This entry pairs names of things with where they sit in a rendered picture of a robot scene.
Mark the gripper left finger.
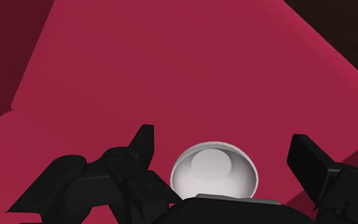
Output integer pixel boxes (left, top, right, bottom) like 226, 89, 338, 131
5, 123, 183, 224

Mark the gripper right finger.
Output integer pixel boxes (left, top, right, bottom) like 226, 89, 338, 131
286, 133, 358, 224

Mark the red sofa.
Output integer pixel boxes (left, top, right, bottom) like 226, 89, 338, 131
0, 0, 358, 224

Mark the white bowl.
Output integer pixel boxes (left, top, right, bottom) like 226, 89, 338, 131
169, 141, 259, 200

